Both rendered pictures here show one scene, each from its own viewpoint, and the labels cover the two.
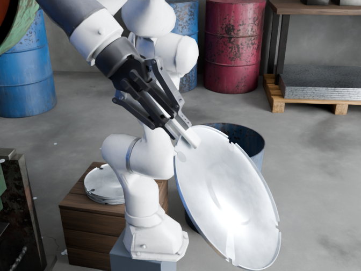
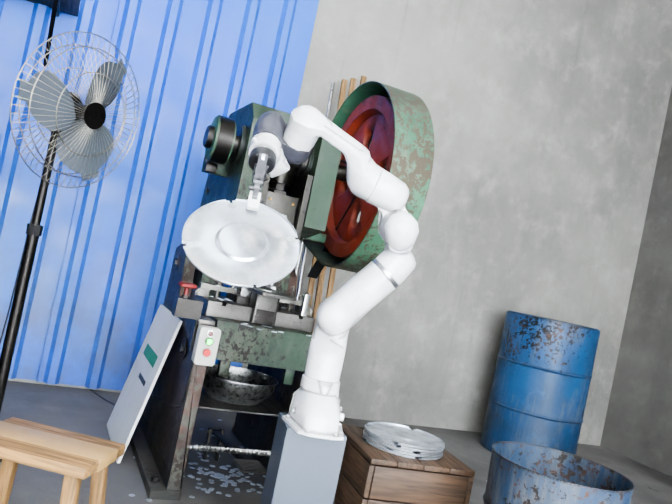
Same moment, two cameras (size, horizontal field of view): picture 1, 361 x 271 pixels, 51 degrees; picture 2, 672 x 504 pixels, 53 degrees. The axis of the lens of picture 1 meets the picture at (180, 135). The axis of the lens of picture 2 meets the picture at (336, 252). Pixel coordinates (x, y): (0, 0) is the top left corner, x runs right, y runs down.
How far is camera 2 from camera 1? 1.70 m
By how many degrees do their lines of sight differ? 66
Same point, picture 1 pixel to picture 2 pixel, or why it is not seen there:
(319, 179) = not seen: outside the picture
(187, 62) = (389, 229)
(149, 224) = (306, 386)
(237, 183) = (255, 243)
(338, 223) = not seen: outside the picture
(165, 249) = (301, 420)
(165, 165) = (323, 310)
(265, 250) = (218, 273)
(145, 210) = (310, 369)
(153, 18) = (353, 174)
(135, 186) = (316, 342)
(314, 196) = not seen: outside the picture
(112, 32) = (259, 141)
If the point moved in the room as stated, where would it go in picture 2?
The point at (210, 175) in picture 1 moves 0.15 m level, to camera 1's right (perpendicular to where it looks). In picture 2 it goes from (237, 222) to (259, 225)
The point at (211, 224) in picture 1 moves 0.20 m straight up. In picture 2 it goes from (199, 230) to (216, 150)
